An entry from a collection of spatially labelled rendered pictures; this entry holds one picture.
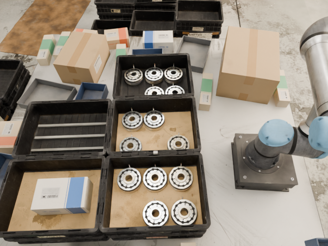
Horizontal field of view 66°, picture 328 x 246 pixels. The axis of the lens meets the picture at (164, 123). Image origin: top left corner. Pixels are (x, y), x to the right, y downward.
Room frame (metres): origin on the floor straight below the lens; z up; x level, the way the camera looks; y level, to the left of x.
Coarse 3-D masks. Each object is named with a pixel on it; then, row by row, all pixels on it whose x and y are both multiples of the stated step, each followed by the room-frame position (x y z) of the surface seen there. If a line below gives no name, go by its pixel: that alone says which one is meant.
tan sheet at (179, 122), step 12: (120, 120) 0.70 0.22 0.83; (168, 120) 0.69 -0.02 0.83; (180, 120) 0.69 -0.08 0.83; (120, 132) 0.63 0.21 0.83; (132, 132) 0.62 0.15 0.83; (144, 132) 0.62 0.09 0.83; (156, 132) 0.62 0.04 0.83; (168, 132) 0.62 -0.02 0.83; (180, 132) 0.62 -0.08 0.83; (192, 132) 0.61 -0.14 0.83; (144, 144) 0.56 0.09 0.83; (156, 144) 0.55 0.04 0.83; (192, 144) 0.55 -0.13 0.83
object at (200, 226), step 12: (108, 156) 0.45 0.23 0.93; (120, 156) 0.45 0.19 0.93; (132, 156) 0.45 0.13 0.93; (144, 156) 0.45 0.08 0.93; (156, 156) 0.45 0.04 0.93; (168, 156) 0.45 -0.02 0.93; (108, 168) 0.40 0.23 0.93; (204, 180) 0.34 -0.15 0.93; (204, 192) 0.29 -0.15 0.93; (108, 228) 0.17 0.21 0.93; (132, 228) 0.17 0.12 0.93; (144, 228) 0.17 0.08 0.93; (156, 228) 0.17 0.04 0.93; (168, 228) 0.17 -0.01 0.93; (180, 228) 0.16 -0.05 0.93; (192, 228) 0.16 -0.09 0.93; (204, 228) 0.16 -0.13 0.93
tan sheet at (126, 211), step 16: (112, 192) 0.33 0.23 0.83; (144, 192) 0.33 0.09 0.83; (160, 192) 0.33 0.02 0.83; (176, 192) 0.32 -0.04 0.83; (192, 192) 0.32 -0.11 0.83; (112, 208) 0.27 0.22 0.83; (128, 208) 0.26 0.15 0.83; (112, 224) 0.21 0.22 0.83; (128, 224) 0.20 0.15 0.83; (144, 224) 0.20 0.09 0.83
